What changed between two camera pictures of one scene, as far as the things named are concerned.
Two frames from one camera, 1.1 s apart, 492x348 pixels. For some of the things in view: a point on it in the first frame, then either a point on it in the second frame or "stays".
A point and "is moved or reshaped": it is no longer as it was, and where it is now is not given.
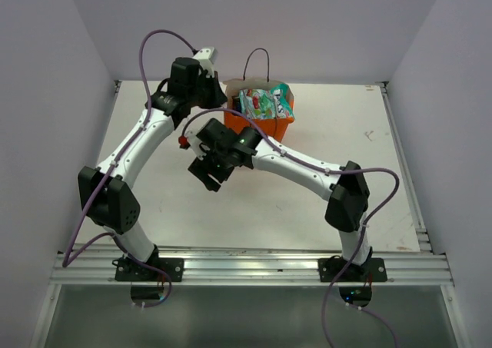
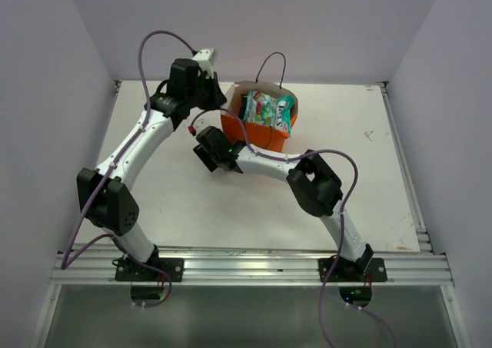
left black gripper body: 204,94 stays
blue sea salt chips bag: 236,105 is moved or reshaped
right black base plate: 374,270 stays
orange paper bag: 269,104 stays
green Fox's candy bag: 276,102 is moved or reshaped
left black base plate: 127,270 stays
